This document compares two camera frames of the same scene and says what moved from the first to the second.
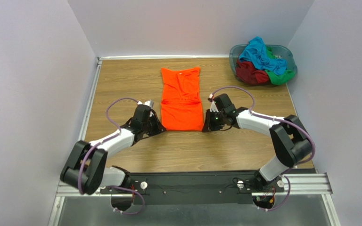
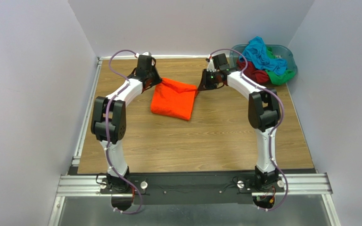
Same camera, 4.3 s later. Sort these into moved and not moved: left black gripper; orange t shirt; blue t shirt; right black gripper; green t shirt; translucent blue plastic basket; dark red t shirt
Moved: orange t shirt; left black gripper; right black gripper
Not moved: translucent blue plastic basket; green t shirt; dark red t shirt; blue t shirt
